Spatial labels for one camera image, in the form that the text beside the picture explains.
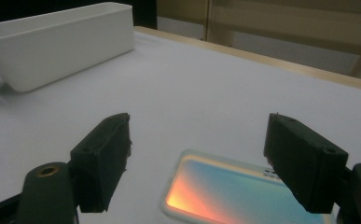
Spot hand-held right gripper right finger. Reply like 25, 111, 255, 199
263, 112, 349, 215

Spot iridescent phone case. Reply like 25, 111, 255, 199
160, 148, 340, 224

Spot white plastic bin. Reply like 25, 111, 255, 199
0, 1, 136, 93

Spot light wooden desk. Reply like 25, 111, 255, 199
156, 0, 361, 82

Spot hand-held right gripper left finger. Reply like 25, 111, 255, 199
70, 112, 132, 214

